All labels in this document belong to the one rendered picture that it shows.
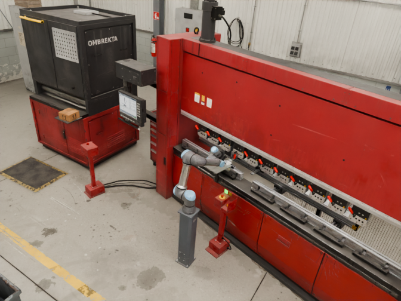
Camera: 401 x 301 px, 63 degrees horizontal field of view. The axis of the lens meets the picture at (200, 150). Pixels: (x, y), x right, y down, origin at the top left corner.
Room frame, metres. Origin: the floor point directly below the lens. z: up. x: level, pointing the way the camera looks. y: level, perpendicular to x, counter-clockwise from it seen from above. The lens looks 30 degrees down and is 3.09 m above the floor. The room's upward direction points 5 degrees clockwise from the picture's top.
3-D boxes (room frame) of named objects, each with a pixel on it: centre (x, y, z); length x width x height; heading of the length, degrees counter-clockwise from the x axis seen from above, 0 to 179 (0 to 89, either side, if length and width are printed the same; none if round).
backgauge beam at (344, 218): (3.30, -0.83, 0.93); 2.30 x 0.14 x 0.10; 46
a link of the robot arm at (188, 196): (2.69, 0.08, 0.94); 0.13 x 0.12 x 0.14; 50
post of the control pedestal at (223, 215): (2.93, -0.33, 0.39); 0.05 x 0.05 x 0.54; 47
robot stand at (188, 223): (2.69, 0.07, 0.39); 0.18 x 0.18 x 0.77; 60
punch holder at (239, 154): (3.24, -0.46, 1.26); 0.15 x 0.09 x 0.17; 46
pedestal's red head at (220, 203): (2.93, -0.33, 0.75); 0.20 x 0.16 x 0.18; 47
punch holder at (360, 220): (2.26, -1.46, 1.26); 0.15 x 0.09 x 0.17; 46
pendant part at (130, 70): (3.91, 0.88, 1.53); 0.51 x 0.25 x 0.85; 51
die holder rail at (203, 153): (3.75, 0.06, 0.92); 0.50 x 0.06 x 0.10; 46
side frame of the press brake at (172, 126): (4.17, 0.24, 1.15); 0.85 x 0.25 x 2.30; 136
